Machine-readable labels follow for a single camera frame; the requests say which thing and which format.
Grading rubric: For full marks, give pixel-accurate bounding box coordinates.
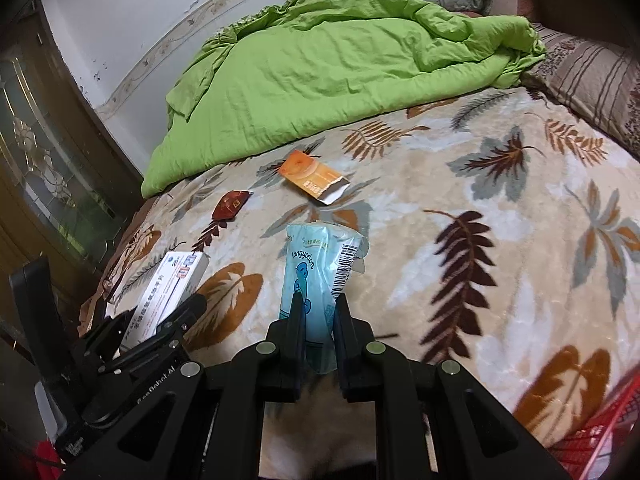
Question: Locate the wooden glass panel door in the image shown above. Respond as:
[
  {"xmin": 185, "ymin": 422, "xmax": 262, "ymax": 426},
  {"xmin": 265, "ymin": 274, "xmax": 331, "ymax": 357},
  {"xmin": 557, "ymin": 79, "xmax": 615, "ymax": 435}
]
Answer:
[{"xmin": 0, "ymin": 5, "xmax": 146, "ymax": 311}]

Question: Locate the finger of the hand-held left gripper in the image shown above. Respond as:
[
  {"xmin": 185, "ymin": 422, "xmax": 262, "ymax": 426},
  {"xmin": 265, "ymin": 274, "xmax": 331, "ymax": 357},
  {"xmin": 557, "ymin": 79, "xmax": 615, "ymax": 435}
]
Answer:
[
  {"xmin": 117, "ymin": 292, "xmax": 208, "ymax": 362},
  {"xmin": 70, "ymin": 310, "xmax": 135, "ymax": 363}
]

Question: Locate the white medicine carton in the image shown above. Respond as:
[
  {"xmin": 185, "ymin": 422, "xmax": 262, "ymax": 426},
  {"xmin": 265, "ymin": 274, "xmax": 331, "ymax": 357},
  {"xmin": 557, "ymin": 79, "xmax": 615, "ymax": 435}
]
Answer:
[{"xmin": 107, "ymin": 251, "xmax": 210, "ymax": 351}]

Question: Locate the red plastic basket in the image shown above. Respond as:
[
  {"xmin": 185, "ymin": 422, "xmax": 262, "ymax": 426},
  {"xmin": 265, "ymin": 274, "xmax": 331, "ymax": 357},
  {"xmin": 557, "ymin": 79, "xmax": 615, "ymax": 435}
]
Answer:
[{"xmin": 547, "ymin": 360, "xmax": 640, "ymax": 480}]

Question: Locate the red object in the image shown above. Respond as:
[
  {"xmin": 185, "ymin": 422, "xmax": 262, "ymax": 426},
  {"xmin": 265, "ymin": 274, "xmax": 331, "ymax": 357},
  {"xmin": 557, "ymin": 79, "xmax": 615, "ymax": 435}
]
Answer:
[{"xmin": 32, "ymin": 439, "xmax": 67, "ymax": 480}]

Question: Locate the brown padded headboard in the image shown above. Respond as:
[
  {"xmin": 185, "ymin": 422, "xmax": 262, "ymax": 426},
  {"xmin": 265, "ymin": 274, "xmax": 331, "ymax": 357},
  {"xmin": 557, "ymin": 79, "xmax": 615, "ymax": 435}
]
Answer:
[{"xmin": 487, "ymin": 0, "xmax": 640, "ymax": 56}]

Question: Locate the leaf print blanket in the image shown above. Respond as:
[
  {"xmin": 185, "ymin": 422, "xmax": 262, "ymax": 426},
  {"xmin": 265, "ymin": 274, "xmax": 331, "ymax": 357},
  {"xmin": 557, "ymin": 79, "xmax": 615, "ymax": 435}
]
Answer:
[{"xmin": 77, "ymin": 85, "xmax": 640, "ymax": 480}]

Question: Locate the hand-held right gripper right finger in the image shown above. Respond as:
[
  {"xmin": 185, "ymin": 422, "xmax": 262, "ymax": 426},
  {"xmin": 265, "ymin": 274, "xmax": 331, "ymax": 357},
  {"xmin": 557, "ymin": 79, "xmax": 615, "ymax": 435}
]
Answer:
[{"xmin": 334, "ymin": 294, "xmax": 572, "ymax": 480}]

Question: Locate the light blue wrapper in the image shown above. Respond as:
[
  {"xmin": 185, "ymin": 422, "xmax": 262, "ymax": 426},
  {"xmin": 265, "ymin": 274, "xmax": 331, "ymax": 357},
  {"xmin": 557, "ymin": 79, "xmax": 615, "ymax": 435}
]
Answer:
[{"xmin": 280, "ymin": 221, "xmax": 368, "ymax": 373}]

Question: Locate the dark red small packet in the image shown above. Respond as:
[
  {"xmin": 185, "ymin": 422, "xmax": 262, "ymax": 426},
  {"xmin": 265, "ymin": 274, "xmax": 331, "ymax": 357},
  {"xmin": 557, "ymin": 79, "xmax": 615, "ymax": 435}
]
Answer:
[{"xmin": 211, "ymin": 189, "xmax": 253, "ymax": 222}]

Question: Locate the orange packet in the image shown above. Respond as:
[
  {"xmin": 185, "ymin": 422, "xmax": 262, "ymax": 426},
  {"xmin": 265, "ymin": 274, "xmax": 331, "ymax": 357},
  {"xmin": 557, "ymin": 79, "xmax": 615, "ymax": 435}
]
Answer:
[{"xmin": 277, "ymin": 150, "xmax": 351, "ymax": 206}]

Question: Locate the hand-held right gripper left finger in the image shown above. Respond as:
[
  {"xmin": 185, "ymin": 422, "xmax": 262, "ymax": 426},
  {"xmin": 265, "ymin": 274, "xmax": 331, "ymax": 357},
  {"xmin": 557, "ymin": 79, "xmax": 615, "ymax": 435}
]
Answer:
[{"xmin": 62, "ymin": 292, "xmax": 307, "ymax": 480}]

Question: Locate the green quilt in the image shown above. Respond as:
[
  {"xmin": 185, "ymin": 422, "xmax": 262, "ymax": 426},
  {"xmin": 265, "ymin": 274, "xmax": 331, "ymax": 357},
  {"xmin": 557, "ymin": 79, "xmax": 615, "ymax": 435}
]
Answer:
[{"xmin": 141, "ymin": 0, "xmax": 547, "ymax": 198}]

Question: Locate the brown striped floral pillow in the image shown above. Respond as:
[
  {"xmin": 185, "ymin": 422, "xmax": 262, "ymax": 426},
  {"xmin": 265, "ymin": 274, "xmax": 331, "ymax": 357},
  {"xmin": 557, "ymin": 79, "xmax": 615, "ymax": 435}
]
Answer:
[{"xmin": 522, "ymin": 22, "xmax": 640, "ymax": 158}]

